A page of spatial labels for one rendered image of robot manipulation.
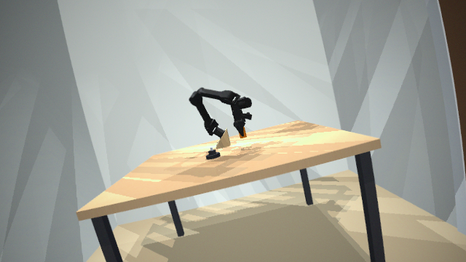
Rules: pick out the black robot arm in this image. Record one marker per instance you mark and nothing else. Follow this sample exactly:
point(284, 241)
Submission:
point(226, 97)

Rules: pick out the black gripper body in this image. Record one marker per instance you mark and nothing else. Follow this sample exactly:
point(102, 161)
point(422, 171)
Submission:
point(237, 118)

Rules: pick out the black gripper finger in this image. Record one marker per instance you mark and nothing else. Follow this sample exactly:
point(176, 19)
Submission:
point(240, 129)

